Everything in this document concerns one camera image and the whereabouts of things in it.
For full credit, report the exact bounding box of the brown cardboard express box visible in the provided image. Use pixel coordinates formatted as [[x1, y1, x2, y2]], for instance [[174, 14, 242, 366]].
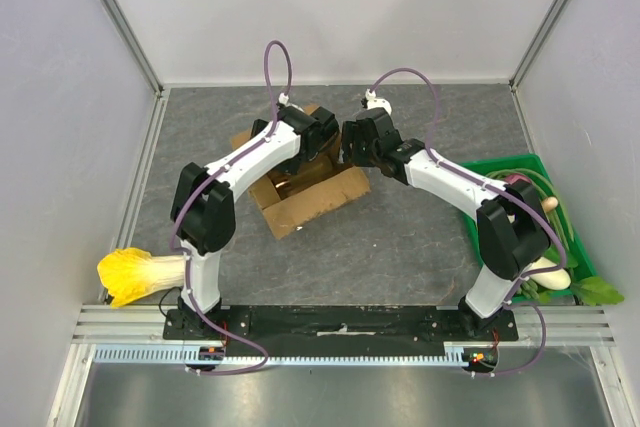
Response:
[[229, 103, 372, 240]]

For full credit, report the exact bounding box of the gold capped amber bottle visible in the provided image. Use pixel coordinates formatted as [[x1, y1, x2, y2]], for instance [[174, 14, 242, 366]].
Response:
[[273, 175, 295, 195]]

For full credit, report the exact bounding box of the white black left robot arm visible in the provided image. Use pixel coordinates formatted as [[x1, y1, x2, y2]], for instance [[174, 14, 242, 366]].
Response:
[[170, 105, 339, 340]]

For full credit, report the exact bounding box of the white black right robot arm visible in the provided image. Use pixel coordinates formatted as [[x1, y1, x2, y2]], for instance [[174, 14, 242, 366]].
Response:
[[341, 107, 551, 341]]

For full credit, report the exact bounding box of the purple onion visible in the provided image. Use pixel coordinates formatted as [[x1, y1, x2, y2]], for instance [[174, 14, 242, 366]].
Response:
[[504, 173, 532, 184]]

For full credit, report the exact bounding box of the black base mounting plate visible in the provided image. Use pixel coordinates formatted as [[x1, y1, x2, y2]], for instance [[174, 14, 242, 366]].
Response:
[[162, 304, 519, 341]]

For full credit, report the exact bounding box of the brown mushroom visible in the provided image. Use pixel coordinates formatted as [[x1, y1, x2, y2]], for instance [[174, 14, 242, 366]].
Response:
[[541, 196, 559, 213]]

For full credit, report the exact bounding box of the yellow napa cabbage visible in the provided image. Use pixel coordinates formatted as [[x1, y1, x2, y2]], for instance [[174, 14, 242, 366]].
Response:
[[97, 247, 185, 308]]

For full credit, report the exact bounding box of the green plastic vegetable tray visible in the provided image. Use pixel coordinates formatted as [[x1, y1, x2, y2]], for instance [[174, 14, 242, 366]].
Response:
[[457, 153, 599, 301]]

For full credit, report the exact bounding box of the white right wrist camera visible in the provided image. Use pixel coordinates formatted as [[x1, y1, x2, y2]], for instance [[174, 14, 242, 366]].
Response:
[[361, 89, 392, 115]]

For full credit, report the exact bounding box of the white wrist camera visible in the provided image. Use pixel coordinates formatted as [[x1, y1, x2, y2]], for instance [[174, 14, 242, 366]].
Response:
[[277, 92, 294, 109], [361, 89, 392, 115]]

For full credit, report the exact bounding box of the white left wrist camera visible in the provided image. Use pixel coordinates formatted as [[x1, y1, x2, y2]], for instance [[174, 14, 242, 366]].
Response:
[[277, 92, 294, 109]]

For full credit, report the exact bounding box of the slotted cable duct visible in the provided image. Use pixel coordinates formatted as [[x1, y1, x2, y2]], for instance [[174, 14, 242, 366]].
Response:
[[94, 344, 479, 367]]

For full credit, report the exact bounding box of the aluminium frame rail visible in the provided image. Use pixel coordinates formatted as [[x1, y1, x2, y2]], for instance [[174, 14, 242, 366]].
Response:
[[72, 305, 614, 346]]

